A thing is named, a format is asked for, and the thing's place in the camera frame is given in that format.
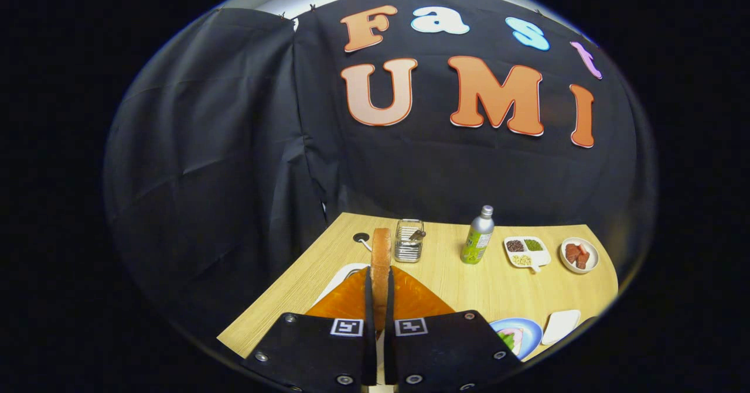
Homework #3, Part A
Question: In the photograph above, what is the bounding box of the white round plate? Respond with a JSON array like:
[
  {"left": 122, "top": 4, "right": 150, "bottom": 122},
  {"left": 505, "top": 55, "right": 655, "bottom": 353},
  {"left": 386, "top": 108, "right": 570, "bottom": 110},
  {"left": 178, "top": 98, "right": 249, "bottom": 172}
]
[{"left": 560, "top": 237, "right": 599, "bottom": 274}]

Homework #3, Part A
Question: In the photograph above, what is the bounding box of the metal wire basket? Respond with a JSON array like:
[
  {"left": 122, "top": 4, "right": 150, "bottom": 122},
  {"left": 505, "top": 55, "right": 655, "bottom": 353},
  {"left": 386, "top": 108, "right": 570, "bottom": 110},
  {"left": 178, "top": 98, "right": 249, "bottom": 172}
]
[{"left": 394, "top": 219, "right": 425, "bottom": 264}]

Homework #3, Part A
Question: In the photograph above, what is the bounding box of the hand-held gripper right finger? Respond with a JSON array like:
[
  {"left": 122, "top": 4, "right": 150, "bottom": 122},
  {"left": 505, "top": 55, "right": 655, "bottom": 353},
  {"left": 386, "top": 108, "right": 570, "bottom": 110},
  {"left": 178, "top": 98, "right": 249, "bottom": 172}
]
[{"left": 383, "top": 265, "right": 523, "bottom": 393}]

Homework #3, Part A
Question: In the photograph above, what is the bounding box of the silver bottle with green label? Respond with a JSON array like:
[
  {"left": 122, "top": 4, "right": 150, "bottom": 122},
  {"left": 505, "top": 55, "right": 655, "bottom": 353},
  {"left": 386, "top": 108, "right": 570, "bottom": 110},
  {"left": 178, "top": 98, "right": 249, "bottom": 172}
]
[{"left": 460, "top": 205, "right": 495, "bottom": 265}]

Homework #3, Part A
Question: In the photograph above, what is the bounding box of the white divided dish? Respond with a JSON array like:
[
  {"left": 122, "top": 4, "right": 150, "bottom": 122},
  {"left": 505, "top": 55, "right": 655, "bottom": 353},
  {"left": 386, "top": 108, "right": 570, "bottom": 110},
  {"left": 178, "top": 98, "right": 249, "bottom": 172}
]
[{"left": 504, "top": 236, "right": 551, "bottom": 274}]

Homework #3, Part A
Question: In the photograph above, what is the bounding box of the white square plate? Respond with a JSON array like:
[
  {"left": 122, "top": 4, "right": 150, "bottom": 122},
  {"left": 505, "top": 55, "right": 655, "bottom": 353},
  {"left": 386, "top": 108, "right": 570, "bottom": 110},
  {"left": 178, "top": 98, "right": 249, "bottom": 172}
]
[{"left": 541, "top": 309, "right": 582, "bottom": 346}]

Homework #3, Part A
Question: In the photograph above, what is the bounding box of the blue round plate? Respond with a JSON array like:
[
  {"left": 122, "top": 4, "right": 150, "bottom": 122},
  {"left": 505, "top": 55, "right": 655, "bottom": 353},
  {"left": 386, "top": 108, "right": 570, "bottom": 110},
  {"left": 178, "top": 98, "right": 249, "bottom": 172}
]
[{"left": 489, "top": 317, "right": 543, "bottom": 360}]

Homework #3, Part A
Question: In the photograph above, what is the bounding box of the black backdrop cloth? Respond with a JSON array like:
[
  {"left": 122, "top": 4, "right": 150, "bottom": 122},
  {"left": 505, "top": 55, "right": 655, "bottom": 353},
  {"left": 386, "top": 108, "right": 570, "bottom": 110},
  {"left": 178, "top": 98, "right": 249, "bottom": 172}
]
[{"left": 103, "top": 0, "right": 657, "bottom": 347}]

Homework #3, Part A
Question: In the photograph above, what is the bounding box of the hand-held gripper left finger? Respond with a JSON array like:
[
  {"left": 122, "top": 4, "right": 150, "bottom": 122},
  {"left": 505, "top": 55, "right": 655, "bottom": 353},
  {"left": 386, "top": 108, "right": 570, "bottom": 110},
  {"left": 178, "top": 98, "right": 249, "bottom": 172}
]
[{"left": 244, "top": 266, "right": 379, "bottom": 393}]

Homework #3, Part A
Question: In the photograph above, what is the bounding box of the white bread slice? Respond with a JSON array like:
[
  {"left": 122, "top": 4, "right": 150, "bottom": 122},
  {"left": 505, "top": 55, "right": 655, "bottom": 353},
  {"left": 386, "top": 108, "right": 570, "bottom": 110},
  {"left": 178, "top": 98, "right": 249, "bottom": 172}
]
[{"left": 497, "top": 327, "right": 525, "bottom": 357}]

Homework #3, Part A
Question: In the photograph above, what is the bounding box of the white toaster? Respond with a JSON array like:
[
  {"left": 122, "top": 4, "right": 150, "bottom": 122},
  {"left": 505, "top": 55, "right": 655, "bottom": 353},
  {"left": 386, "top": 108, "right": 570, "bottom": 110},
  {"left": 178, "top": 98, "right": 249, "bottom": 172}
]
[{"left": 313, "top": 263, "right": 371, "bottom": 306}]

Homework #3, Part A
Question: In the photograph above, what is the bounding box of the brown crust bread slice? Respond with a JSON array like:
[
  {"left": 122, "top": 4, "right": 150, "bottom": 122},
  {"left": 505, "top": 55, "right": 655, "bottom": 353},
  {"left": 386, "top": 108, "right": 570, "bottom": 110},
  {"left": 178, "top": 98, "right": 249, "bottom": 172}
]
[{"left": 370, "top": 228, "right": 392, "bottom": 332}]

